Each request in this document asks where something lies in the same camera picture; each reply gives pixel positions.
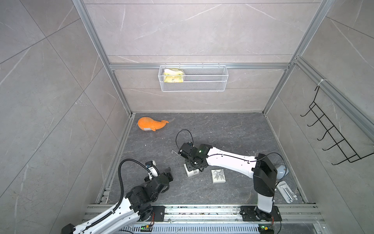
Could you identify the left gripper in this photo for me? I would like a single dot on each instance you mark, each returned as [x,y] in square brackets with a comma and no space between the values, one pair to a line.
[169,174]

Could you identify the yellow sponge in basket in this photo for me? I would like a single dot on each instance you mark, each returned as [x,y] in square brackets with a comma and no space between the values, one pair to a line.
[173,75]

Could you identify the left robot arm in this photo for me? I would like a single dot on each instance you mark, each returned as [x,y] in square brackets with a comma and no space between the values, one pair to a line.
[111,220]

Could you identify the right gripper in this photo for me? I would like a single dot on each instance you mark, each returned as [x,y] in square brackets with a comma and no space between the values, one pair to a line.
[189,167]

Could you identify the white wire wall basket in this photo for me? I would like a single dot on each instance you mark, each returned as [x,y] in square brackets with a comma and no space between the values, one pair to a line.
[197,78]

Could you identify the white rectangular holder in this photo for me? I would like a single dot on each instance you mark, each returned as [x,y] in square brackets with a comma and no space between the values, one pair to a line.
[288,195]

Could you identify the orange plush whale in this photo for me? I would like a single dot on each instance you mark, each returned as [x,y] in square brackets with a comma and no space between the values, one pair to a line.
[148,124]

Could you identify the black wall hook rack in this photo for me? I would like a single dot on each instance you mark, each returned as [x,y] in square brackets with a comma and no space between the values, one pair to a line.
[339,141]

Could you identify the white gift box with bow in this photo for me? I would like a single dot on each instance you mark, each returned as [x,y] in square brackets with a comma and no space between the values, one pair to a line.
[192,172]

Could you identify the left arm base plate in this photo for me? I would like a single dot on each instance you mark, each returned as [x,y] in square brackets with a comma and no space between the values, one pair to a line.
[157,214]

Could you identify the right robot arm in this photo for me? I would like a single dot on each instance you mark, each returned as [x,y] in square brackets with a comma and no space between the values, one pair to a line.
[258,168]

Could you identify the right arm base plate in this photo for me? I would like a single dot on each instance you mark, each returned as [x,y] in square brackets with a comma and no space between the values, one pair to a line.
[253,213]

